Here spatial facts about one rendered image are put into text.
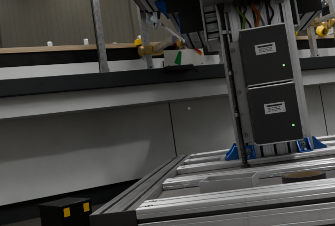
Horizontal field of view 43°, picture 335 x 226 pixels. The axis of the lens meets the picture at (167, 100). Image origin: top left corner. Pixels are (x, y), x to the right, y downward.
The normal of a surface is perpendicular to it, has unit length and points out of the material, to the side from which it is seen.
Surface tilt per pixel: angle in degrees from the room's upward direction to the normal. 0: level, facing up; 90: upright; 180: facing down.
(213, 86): 90
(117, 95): 90
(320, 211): 90
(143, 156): 90
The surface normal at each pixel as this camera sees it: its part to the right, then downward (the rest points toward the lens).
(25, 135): 0.44, -0.12
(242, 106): -0.14, -0.04
